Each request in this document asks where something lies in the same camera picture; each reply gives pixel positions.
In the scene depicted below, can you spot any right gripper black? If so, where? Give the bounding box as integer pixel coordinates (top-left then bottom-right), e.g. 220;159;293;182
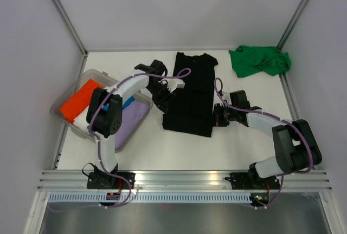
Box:
205;103;237;127

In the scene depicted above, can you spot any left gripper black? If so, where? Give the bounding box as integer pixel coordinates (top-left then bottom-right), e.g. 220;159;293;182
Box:
145;82;176;115

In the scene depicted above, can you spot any black t shirt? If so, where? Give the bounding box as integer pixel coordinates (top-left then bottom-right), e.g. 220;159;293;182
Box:
162;52;218;137

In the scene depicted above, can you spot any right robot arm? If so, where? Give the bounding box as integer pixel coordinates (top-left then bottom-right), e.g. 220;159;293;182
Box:
213;90;323;188

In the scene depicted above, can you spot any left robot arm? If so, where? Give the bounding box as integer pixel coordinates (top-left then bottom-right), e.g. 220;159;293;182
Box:
85;60;191;189

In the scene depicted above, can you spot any blue rolled t shirt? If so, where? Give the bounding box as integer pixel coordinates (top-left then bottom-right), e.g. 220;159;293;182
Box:
86;92;134;136

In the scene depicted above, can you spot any lilac rolled t shirt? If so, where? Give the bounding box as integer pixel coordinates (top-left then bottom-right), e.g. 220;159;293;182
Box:
115;101;149;152

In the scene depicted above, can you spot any green t shirt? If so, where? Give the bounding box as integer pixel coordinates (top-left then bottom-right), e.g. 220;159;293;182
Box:
229;45;292;78

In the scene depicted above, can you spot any orange rolled t shirt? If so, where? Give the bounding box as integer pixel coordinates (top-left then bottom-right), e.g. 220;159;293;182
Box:
60;79;103;124

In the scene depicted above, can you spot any white rolled t shirt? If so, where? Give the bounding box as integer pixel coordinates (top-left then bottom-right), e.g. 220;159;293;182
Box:
73;107;89;136

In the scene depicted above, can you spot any clear plastic bin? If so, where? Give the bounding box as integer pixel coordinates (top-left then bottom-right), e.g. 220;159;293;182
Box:
50;69;153;151

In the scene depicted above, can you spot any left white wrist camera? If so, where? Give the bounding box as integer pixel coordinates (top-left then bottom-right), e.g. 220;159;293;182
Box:
162;79;185;93

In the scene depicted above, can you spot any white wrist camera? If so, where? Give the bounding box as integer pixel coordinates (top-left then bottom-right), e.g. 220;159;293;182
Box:
162;79;185;93
220;91;231;105

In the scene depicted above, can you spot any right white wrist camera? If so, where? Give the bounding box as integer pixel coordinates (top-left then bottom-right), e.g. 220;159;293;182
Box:
220;91;231;105

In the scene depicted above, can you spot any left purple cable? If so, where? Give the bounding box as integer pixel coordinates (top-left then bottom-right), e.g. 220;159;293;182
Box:
89;67;192;175

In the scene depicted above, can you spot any purple cable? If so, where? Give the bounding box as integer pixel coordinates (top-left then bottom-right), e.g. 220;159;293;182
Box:
89;67;192;175
214;77;317;191

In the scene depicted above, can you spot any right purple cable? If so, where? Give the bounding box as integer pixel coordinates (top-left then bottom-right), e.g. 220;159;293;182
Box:
214;77;317;191

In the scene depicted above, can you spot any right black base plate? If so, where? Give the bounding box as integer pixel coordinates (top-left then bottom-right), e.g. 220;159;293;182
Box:
224;172;280;191

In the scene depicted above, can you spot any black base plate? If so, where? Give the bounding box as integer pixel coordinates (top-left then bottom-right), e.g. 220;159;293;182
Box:
87;172;136;190
224;172;280;191

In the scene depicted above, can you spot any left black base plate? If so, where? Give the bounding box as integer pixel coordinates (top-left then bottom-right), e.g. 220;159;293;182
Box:
87;172;136;190

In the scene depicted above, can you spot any aluminium front rail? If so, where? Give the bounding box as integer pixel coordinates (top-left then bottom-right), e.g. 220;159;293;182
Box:
36;170;332;192

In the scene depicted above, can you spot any white slotted cable duct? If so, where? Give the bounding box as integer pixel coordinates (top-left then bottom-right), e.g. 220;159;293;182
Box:
49;192;251;204

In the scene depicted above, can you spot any left aluminium frame post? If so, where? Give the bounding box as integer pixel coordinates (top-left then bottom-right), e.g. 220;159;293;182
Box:
51;0;88;57

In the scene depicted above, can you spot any aluminium frame post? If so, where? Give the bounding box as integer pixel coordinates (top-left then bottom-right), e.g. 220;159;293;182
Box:
51;0;88;57
277;0;310;50

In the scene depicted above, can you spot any right aluminium frame post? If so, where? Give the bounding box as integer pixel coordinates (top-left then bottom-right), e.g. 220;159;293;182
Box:
277;0;310;50

